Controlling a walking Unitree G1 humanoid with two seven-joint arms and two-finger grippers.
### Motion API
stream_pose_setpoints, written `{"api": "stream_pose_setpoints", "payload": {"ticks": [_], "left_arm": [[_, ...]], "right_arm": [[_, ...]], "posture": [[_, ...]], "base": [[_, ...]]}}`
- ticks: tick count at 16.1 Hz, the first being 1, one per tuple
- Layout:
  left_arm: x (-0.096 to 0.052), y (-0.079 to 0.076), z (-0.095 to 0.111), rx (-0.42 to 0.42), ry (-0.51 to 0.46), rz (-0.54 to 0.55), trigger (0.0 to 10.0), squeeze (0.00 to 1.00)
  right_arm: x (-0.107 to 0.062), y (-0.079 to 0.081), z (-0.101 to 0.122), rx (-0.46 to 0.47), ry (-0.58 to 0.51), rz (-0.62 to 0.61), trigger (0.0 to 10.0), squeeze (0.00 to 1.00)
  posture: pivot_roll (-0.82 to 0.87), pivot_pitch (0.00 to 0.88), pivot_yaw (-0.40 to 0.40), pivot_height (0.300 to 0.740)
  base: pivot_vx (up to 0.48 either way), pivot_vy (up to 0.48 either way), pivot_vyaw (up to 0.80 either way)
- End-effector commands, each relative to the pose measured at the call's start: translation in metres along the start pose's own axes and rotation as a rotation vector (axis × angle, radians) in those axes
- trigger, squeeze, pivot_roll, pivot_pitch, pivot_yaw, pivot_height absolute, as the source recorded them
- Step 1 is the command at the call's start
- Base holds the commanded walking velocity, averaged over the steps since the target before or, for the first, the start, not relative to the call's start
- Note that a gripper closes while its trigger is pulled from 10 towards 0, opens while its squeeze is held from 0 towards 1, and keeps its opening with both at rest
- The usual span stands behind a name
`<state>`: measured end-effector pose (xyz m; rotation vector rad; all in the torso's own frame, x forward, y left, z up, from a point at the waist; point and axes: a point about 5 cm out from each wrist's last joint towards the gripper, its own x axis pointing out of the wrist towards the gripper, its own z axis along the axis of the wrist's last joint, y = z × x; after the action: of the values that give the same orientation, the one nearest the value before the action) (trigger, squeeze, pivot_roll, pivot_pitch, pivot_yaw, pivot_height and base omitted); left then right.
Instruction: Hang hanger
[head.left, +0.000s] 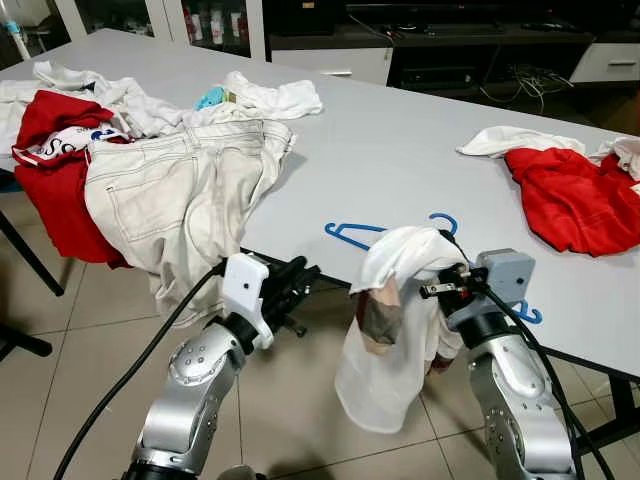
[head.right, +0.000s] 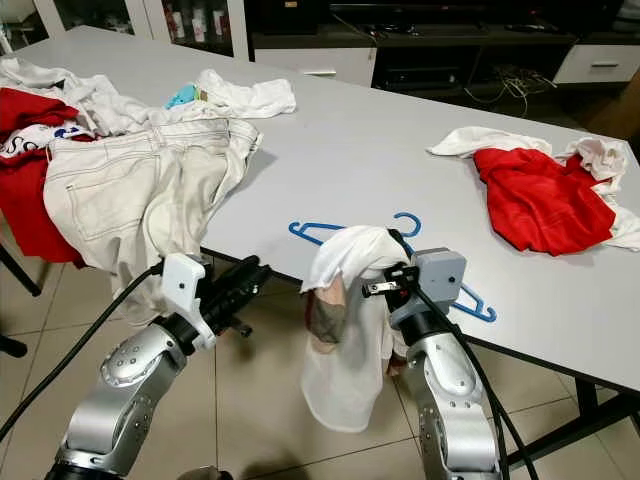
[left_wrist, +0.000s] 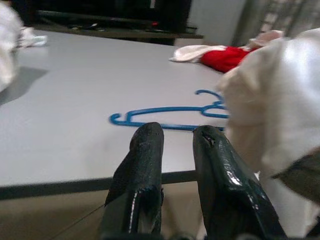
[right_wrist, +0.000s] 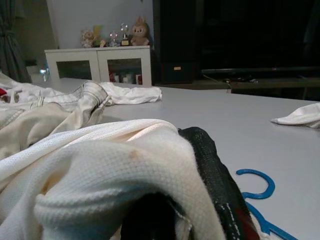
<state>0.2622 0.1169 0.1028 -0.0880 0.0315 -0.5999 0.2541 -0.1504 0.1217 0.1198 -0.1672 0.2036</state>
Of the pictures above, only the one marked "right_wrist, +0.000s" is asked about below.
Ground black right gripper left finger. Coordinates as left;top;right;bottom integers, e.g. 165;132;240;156
119;192;183;240

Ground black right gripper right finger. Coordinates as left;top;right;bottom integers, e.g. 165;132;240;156
176;126;257;240

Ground blue plastic hanger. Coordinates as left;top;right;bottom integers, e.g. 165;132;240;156
235;168;300;240

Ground white mesh jersey brown print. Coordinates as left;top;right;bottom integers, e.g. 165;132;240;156
0;118;227;240

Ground plain white t-shirt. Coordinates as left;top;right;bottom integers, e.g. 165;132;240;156
270;102;320;130

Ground dark brown TV console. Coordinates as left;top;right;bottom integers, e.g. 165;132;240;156
199;73;320;103

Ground black speaker box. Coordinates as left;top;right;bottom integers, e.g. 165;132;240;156
152;0;201;85

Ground cream white jeans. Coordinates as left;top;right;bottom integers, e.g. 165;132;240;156
0;79;113;154

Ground black television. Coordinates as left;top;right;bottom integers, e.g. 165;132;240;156
199;0;320;75

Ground brown plush toy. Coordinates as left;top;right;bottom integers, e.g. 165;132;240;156
130;15;151;47

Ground small gold trophy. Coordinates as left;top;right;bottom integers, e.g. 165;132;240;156
119;22;131;47

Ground white glass door cabinet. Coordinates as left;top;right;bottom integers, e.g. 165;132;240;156
44;45;153;88

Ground clear crystal figurine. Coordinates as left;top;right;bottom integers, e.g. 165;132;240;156
108;30;120;48

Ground white crumpled shirt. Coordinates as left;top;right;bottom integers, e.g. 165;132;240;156
0;71;78;112

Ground yellow green ornament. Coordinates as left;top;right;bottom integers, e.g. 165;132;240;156
92;24;106;48

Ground cream plush doll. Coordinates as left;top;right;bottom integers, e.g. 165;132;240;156
79;29;95;49

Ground dark green curtain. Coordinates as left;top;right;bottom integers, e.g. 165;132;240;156
0;0;33;84

